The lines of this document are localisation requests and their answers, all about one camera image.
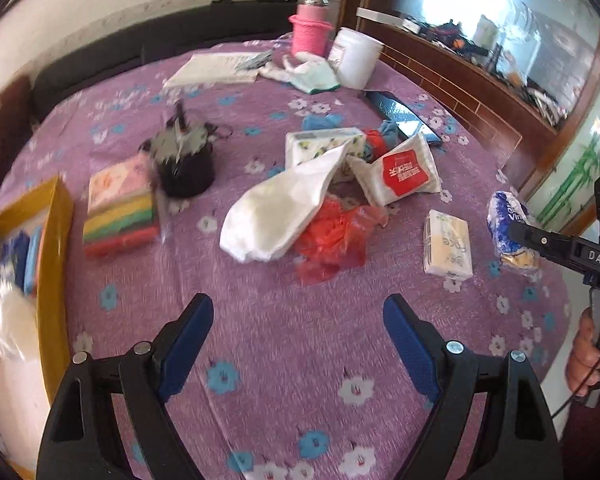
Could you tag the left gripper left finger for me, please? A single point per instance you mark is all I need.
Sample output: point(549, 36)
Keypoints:
point(82, 439)

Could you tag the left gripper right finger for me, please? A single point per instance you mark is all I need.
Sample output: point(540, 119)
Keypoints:
point(516, 438)

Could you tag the blue white plastic bag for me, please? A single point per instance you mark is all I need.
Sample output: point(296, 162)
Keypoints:
point(506, 218)

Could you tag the cream tissue pack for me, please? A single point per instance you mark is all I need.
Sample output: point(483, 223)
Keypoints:
point(447, 250)

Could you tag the red plastic bag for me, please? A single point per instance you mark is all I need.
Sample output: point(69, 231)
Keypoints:
point(336, 240)

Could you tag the blue orange sponge pack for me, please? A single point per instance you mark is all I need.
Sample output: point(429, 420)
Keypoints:
point(19, 260)

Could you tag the red label wet wipes pack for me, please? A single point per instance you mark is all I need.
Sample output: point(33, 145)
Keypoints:
point(407, 169)

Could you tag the colourful sponge stack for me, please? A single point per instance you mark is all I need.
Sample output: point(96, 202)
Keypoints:
point(116, 222)

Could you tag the white cloth bag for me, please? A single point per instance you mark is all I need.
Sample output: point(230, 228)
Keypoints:
point(266, 221)

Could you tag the blue towel cloth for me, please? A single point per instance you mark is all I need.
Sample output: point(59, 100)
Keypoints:
point(378, 141)

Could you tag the lemon print tissue pack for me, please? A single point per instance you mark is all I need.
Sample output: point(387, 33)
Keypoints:
point(303, 146)

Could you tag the person right hand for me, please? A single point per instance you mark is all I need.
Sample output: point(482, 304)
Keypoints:
point(581, 370)

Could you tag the yellow rimmed tray box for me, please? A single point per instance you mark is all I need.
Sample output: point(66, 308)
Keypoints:
point(34, 348)

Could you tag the wooden sideboard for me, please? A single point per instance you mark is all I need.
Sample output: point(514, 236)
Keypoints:
point(526, 146)

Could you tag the purple floral tablecloth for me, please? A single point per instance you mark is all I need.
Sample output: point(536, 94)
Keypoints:
point(293, 379)

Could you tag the black smartphone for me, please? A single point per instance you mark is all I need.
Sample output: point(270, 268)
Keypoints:
point(390, 108)

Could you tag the black motor with gear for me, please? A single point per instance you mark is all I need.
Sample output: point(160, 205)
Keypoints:
point(181, 153)

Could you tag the white plastic jar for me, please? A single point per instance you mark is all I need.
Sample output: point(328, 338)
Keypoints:
point(353, 57)

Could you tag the white work glove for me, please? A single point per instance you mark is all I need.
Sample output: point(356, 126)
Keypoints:
point(306, 72)

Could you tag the brown armchair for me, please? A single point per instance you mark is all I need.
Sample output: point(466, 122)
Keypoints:
point(15, 114)

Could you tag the pink thermos bottle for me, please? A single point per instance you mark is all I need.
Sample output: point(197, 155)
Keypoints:
point(310, 27)

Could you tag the white paper booklet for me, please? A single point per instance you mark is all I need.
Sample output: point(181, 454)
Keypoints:
point(219, 68)

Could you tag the black sofa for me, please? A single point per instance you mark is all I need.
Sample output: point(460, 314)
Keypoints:
point(154, 40)

